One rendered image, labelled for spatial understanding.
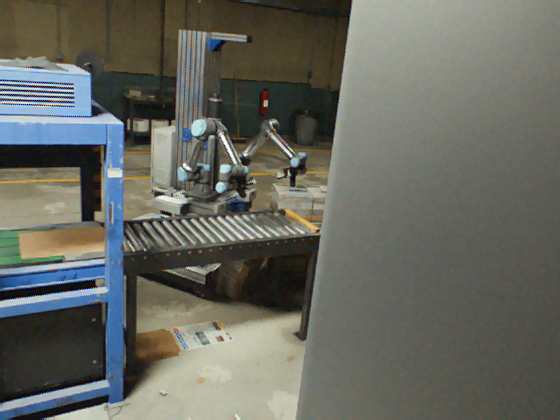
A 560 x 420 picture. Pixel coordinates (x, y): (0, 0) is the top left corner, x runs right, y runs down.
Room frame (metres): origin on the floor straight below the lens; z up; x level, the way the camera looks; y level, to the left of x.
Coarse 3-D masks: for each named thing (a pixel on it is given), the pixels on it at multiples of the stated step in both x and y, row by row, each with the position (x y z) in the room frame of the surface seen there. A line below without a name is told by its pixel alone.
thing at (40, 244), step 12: (84, 228) 2.73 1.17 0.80; (96, 228) 2.75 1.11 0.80; (24, 240) 2.46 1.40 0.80; (36, 240) 2.48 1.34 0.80; (48, 240) 2.50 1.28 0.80; (60, 240) 2.52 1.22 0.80; (72, 240) 2.53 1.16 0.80; (84, 240) 2.55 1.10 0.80; (96, 240) 2.57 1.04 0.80; (24, 252) 2.31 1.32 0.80; (36, 252) 2.33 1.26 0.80; (48, 252) 2.35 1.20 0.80; (60, 252) 2.36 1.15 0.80; (72, 252) 2.38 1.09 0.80; (84, 252) 2.40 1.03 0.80
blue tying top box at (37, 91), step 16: (0, 64) 2.30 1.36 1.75; (64, 64) 2.79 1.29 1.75; (0, 80) 2.13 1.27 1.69; (16, 80) 2.16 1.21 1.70; (32, 80) 2.18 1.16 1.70; (48, 80) 2.22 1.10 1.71; (64, 80) 2.25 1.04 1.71; (80, 80) 2.29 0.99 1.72; (0, 96) 2.12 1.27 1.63; (16, 96) 2.16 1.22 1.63; (32, 96) 2.19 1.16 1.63; (48, 96) 2.22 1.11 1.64; (64, 96) 2.25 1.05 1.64; (80, 96) 2.28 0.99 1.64; (0, 112) 2.11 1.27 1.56; (16, 112) 2.15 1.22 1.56; (32, 112) 2.18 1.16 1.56; (48, 112) 2.21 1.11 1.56; (64, 112) 2.25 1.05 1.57; (80, 112) 2.28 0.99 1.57
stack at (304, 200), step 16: (272, 192) 4.15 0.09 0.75; (288, 192) 3.94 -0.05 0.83; (304, 192) 3.99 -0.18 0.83; (320, 192) 4.04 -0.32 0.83; (288, 208) 3.84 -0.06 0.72; (304, 208) 3.87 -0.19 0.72; (320, 208) 3.91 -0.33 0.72; (304, 224) 3.88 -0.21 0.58; (320, 224) 3.91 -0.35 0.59; (288, 256) 3.86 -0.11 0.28; (304, 256) 3.89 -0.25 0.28; (288, 272) 4.10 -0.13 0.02; (304, 272) 4.14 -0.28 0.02
